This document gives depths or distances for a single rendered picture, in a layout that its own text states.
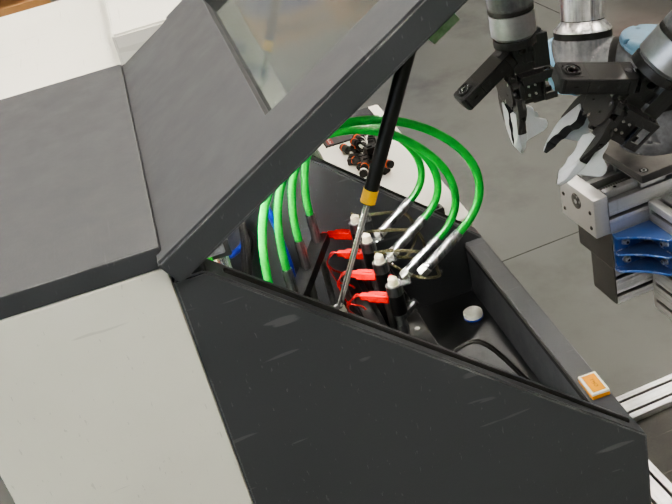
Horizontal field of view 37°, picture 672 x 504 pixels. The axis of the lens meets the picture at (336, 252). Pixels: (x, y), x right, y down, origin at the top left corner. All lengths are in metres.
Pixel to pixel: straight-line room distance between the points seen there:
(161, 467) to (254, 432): 0.13
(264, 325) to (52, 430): 0.29
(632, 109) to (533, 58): 0.31
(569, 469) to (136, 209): 0.74
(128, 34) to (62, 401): 0.76
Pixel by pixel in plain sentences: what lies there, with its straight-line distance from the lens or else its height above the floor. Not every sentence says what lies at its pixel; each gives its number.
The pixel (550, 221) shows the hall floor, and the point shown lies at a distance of 3.91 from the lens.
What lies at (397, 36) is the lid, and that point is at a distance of 1.10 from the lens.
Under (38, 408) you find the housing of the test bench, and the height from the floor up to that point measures 1.34.
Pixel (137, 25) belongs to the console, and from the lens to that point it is 1.80.
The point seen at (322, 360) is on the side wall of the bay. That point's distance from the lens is 1.28.
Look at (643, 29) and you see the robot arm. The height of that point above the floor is 1.27.
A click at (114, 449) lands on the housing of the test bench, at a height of 1.24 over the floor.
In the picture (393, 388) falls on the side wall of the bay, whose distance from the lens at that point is 1.33.
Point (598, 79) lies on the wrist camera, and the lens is 1.42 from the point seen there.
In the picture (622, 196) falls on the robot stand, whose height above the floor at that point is 0.98.
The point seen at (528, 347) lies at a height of 0.88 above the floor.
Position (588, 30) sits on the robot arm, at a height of 1.29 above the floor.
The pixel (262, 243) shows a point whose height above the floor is 1.27.
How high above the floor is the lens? 2.03
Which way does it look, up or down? 31 degrees down
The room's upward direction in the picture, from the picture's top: 14 degrees counter-clockwise
